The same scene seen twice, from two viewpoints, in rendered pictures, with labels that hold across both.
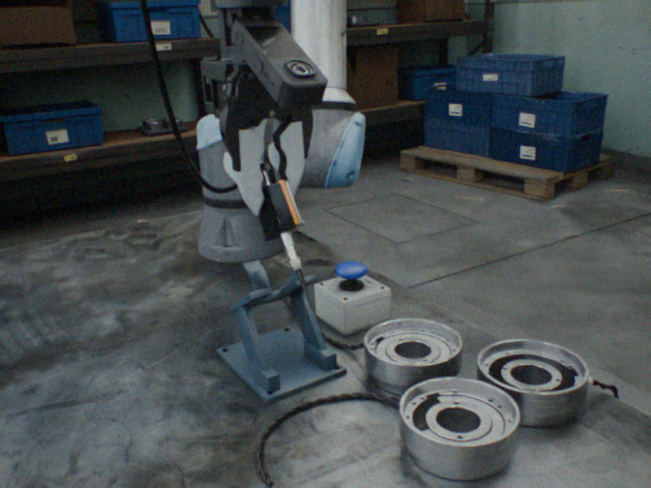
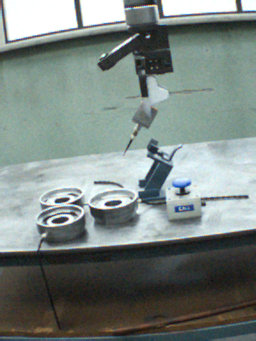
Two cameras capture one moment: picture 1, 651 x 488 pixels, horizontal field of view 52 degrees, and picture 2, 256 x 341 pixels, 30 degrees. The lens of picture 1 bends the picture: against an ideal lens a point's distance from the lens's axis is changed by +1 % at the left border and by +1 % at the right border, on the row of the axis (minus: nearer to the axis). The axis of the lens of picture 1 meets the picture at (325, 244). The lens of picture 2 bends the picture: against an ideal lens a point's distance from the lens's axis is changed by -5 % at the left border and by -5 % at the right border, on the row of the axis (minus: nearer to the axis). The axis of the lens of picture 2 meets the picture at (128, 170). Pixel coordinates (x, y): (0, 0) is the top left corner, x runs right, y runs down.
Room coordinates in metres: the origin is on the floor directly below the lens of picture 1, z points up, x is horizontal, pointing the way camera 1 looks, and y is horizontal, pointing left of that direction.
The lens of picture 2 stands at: (1.27, -0.87, 1.25)
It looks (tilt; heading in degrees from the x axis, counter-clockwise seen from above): 19 degrees down; 127
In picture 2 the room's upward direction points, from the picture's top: 8 degrees counter-clockwise
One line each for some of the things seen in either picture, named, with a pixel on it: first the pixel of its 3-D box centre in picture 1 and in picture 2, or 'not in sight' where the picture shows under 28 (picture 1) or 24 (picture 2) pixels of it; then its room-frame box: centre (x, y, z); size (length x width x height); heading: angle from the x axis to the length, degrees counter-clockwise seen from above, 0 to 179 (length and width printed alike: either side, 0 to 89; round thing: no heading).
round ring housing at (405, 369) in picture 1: (413, 356); (114, 207); (0.63, -0.09, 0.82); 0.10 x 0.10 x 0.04
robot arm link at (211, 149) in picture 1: (239, 149); not in sight; (1.06, 0.13, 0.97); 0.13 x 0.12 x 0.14; 82
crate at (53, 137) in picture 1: (50, 127); not in sight; (3.85, 1.55, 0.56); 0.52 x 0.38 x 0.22; 118
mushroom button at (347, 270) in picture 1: (352, 283); (182, 190); (0.77, -0.03, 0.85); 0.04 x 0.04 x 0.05
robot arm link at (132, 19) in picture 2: not in sight; (141, 16); (0.67, 0.06, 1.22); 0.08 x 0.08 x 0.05
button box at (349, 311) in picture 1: (350, 299); (186, 201); (0.77, -0.03, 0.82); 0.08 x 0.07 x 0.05; 31
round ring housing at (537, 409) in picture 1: (530, 381); (60, 224); (0.57, -0.20, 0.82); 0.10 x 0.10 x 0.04
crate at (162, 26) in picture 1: (148, 21); not in sight; (4.18, 0.99, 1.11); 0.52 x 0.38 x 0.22; 121
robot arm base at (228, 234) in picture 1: (240, 218); not in sight; (1.06, 0.14, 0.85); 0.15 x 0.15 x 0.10
